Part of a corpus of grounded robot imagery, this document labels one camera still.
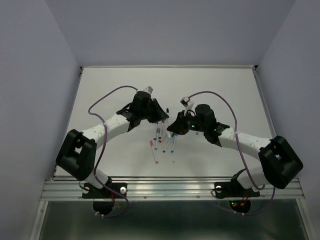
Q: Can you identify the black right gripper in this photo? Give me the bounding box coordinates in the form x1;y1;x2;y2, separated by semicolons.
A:
166;111;206;137

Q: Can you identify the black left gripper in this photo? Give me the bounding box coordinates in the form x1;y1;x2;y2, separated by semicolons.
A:
139;96;168;122

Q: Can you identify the black marker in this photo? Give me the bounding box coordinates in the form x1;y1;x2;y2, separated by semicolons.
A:
166;108;170;126

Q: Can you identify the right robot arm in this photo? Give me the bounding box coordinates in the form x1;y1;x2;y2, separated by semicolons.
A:
167;104;304;195

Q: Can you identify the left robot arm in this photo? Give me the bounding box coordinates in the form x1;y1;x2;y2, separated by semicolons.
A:
55;91;169;197

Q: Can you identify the navy blue marker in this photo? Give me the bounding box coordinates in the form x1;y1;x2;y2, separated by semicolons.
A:
153;121;159;140

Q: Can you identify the grey marker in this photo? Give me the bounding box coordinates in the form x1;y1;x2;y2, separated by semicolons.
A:
154;127;160;150

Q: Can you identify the dark teal marker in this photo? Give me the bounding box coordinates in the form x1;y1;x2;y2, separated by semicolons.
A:
162;133;175;153

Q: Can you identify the pink marker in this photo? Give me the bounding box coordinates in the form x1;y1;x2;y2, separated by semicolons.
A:
149;140;159;164

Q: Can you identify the dark red marker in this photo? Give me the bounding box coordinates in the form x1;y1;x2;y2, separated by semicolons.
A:
158;120;165;143

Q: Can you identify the sky blue marker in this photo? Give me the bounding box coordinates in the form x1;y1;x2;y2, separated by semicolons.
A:
170;133;178;153

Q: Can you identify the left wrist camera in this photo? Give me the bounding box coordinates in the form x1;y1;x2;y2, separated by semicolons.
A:
142;86;153;95

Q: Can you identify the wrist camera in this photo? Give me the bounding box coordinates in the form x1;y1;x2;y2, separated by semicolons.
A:
142;86;153;95
180;96;194;116

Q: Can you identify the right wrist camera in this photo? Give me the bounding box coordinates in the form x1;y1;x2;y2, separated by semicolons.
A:
180;96;194;116

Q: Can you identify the aluminium front rail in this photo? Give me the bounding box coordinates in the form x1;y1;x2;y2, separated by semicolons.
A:
39;176;306;201

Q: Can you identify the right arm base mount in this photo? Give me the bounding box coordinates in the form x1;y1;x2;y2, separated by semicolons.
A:
210;175;260;215

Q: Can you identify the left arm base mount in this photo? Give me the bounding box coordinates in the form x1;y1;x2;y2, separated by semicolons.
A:
78;182;129;218

